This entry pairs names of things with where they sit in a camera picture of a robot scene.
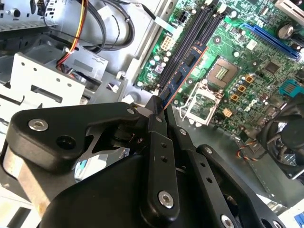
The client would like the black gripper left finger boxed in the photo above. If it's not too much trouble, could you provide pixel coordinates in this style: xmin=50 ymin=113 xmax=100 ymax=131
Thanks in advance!
xmin=0 ymin=95 xmax=180 ymax=223

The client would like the RAM stick with black chips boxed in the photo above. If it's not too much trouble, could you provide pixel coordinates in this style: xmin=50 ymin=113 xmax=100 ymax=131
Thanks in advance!
xmin=158 ymin=40 xmax=210 ymax=111

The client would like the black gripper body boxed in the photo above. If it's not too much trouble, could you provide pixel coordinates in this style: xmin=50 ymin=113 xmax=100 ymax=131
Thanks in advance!
xmin=39 ymin=153 xmax=221 ymax=228

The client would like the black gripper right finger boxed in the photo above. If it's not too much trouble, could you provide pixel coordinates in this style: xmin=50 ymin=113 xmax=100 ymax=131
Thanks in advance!
xmin=166 ymin=108 xmax=285 ymax=228

